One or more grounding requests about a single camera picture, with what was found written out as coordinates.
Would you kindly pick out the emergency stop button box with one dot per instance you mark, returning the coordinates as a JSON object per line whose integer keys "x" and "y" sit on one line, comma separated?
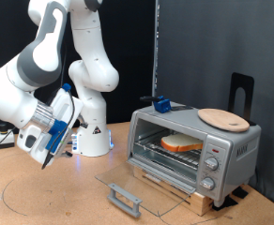
{"x": 5, "y": 140}

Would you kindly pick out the round wooden cutting board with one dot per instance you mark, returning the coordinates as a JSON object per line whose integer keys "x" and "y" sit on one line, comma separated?
{"x": 221, "y": 118}

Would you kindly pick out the metal oven rack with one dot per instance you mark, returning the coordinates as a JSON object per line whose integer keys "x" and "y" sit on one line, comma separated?
{"x": 180, "y": 159}

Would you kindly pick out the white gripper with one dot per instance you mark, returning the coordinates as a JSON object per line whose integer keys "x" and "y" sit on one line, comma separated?
{"x": 62, "y": 108}

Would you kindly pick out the silver oven knob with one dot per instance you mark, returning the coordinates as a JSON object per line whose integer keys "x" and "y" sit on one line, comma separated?
{"x": 207, "y": 183}
{"x": 211, "y": 163}

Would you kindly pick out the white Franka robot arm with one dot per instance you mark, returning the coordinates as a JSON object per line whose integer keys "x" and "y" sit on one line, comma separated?
{"x": 43, "y": 53}

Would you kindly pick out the white bread slice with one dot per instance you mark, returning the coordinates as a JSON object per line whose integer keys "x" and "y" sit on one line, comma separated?
{"x": 180, "y": 142}

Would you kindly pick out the small blue object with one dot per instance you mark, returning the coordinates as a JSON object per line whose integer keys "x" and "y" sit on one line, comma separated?
{"x": 162, "y": 105}

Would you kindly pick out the silver toaster oven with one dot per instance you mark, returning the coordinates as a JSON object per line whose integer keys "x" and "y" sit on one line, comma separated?
{"x": 246, "y": 150}

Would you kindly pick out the black foam pad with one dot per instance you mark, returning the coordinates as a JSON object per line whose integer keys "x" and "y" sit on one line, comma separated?
{"x": 240, "y": 192}
{"x": 224, "y": 203}

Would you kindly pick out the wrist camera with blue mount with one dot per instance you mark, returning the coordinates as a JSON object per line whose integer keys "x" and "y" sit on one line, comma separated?
{"x": 57, "y": 131}

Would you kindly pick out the black metal bookend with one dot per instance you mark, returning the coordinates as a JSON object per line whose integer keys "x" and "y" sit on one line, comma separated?
{"x": 237, "y": 81}

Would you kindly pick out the grey metal pole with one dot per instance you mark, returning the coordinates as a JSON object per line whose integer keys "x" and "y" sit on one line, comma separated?
{"x": 156, "y": 47}

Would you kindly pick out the wooden block under oven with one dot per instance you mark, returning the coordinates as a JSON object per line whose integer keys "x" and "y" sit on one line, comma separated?
{"x": 199, "y": 204}

